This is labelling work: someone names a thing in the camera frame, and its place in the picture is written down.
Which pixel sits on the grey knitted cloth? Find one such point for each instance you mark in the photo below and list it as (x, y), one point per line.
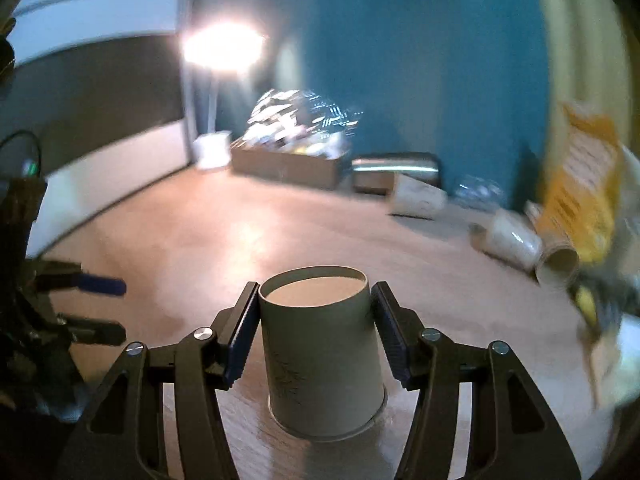
(604, 297)

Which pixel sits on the paper cup lying open end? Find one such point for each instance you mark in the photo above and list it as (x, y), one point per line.
(557, 266)

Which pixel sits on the paper cup lying left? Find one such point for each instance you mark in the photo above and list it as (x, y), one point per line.
(415, 199)

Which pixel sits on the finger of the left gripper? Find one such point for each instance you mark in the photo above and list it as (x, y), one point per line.
(93, 331)
(59, 275)

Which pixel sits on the white desk lamp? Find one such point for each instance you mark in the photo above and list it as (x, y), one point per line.
(221, 50)

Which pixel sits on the steel tumbler lying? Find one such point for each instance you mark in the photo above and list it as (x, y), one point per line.
(375, 174)

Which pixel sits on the crumpled clear plastic wrap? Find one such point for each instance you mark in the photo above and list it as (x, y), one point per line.
(478, 194)

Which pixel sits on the beige paper cup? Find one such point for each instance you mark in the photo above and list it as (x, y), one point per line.
(324, 374)

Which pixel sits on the cardboard box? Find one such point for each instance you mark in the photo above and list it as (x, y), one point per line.
(288, 168)

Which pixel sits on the yellow curtain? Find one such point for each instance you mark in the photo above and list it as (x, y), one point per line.
(593, 57)

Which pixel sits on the teal curtain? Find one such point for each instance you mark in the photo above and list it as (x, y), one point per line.
(465, 80)

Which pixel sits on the paper cup lying middle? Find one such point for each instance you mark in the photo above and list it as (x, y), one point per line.
(509, 238)

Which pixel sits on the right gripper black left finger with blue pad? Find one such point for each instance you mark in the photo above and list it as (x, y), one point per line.
(120, 435)

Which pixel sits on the clear plastic snack bag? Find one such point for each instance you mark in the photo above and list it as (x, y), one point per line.
(300, 122)

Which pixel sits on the paper cup lying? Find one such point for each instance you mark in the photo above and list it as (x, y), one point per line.
(415, 199)
(509, 238)

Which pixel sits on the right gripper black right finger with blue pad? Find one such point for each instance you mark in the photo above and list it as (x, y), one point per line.
(513, 435)

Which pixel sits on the yellow paper bag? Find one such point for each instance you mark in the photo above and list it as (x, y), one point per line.
(584, 192)

